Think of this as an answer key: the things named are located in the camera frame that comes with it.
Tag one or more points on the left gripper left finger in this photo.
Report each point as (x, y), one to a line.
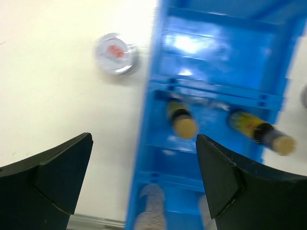
(41, 192)

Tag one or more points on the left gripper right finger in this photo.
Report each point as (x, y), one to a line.
(243, 194)

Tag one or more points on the silver-lid bead jar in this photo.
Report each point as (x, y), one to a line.
(153, 217)
(205, 214)

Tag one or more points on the yellow-label sauce bottle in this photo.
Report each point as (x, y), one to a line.
(181, 119)
(261, 132)

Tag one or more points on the near blue storage bin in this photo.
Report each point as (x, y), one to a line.
(181, 205)

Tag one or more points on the blue storage bin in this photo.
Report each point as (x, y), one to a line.
(240, 44)
(181, 205)
(165, 159)

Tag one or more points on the middle blue storage bin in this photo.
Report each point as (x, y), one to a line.
(165, 159)

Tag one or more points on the far blue storage bin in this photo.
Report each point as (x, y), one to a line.
(240, 44)

